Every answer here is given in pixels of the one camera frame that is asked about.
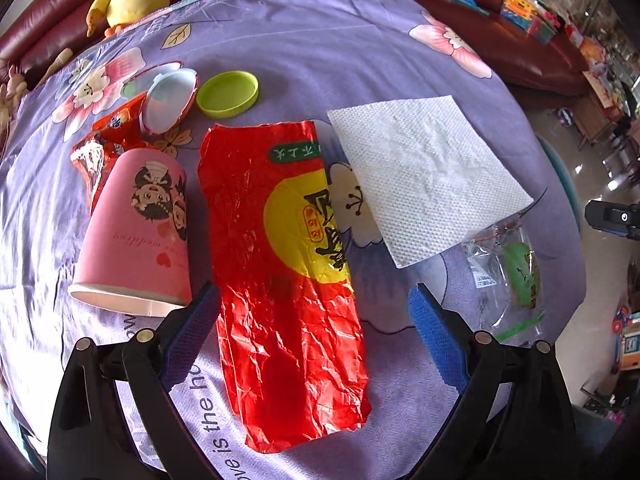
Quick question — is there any red plastic snack bag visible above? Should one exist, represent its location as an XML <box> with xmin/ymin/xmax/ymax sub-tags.
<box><xmin>198</xmin><ymin>121</ymin><xmax>371</xmax><ymax>454</ymax></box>

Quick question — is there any green plastic lid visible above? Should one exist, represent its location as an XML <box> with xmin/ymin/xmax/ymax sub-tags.
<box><xmin>196</xmin><ymin>70</ymin><xmax>259</xmax><ymax>119</ymax></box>

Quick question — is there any teal round trash bin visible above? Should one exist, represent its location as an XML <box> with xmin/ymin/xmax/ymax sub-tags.
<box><xmin>536</xmin><ymin>134</ymin><xmax>582</xmax><ymax>232</ymax></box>

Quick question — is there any white paper towel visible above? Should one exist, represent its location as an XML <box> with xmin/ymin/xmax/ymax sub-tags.
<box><xmin>328</xmin><ymin>96</ymin><xmax>533</xmax><ymax>269</ymax></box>

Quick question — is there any wooden side table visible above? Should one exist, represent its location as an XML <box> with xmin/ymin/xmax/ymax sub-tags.
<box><xmin>570</xmin><ymin>90</ymin><xmax>623</xmax><ymax>151</ymax></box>

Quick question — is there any red rimmed foil lid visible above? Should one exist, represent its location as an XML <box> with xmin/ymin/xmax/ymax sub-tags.
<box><xmin>139</xmin><ymin>68</ymin><xmax>198</xmax><ymax>136</ymax></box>

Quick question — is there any clear green snack packet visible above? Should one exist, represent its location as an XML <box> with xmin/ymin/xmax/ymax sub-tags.
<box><xmin>462</xmin><ymin>221</ymin><xmax>544</xmax><ymax>347</ymax></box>

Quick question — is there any pink paper cup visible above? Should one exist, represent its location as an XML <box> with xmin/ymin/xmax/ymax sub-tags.
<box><xmin>68</xmin><ymin>148</ymin><xmax>192</xmax><ymax>318</ymax></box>

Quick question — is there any small ball under table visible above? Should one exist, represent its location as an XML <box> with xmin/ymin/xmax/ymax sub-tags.
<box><xmin>555</xmin><ymin>107</ymin><xmax>574</xmax><ymax>128</ymax></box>

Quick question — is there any beige rabbit plush toy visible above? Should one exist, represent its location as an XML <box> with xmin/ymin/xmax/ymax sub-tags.
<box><xmin>1</xmin><ymin>48</ymin><xmax>73</xmax><ymax>141</ymax></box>

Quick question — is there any dark red leather sofa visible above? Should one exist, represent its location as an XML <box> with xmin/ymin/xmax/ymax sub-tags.
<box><xmin>1</xmin><ymin>0</ymin><xmax>588</xmax><ymax>96</ymax></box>

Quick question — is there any small red candy wrapper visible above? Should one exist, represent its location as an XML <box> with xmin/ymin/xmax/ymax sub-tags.
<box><xmin>70</xmin><ymin>93</ymin><xmax>150</xmax><ymax>214</ymax></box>

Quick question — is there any colourful toy block stack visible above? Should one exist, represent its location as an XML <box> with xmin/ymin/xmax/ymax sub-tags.
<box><xmin>500</xmin><ymin>0</ymin><xmax>564</xmax><ymax>44</ymax></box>

